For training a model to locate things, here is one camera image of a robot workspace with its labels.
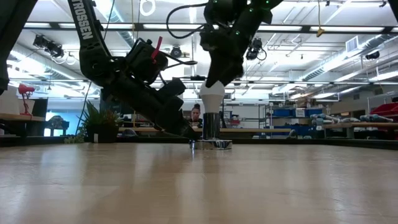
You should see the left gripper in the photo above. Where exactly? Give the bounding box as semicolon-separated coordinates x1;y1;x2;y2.
101;68;200;140

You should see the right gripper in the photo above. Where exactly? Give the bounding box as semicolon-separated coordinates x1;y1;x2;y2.
205;17;265;89

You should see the white lightbulb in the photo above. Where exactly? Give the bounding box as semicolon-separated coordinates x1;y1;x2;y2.
199;80;226;114

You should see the chrome lamp socket base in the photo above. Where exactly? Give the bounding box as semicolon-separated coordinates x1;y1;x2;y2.
188;112;233;151

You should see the person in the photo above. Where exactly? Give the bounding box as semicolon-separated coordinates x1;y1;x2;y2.
188;103;205;129

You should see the long wooden workbench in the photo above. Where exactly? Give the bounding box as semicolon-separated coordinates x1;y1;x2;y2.
118;126;292;135

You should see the black monitor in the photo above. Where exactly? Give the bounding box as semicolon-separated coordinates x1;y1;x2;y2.
99;93;134;115

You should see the long linear ceiling light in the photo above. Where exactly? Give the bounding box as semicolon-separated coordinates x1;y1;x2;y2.
23;22;398;34

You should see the blue storage bin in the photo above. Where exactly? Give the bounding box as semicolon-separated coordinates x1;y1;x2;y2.
273;108;293;118
306;108;324;118

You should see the potted green plant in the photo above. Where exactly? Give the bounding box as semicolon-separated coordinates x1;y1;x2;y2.
63;100;125;144

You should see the grey rolled bundle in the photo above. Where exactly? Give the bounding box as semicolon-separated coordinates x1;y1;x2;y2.
359;114;394;123
310;113;341;125

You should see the dark low stand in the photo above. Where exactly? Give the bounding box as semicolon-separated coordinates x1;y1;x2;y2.
45;114;70;137

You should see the ceiling air vent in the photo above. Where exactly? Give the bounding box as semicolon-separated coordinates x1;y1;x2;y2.
345;35;360;53

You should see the black box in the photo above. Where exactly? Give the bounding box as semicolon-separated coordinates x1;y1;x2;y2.
32;98;49;118

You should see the red desk lamp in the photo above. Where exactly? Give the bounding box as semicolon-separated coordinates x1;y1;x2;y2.
17;83;35;116

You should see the wooden shelf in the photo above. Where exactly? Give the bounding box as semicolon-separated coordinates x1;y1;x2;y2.
0;112;47;123

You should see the red storage bin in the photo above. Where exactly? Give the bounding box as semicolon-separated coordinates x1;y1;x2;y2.
369;102;398;118

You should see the white storage box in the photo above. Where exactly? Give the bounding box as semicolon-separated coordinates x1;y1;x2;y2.
0;85;19;115

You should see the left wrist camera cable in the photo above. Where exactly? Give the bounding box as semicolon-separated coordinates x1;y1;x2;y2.
160;51;198;71

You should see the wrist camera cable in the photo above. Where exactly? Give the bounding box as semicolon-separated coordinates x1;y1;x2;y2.
160;51;198;71
165;2;208;40

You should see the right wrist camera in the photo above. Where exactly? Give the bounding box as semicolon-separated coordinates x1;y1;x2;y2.
198;29;218;52

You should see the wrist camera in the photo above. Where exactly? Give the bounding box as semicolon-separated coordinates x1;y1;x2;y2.
126;37;170;84
198;29;218;52

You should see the black ceiling camera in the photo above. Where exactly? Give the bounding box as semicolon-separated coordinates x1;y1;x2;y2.
170;45;183;59
32;34;65;59
245;37;267;62

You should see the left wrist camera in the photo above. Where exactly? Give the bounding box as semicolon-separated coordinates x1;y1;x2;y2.
126;37;170;84

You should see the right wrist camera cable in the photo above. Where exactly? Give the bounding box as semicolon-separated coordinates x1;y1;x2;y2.
165;2;208;40

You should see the yellow hanging cord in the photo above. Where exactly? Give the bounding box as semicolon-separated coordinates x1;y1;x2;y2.
316;0;326;38

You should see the black aluminium table frame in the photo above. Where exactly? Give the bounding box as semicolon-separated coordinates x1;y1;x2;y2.
0;135;398;151

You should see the silver ceiling duct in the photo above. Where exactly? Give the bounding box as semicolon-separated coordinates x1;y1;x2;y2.
298;33;398;82

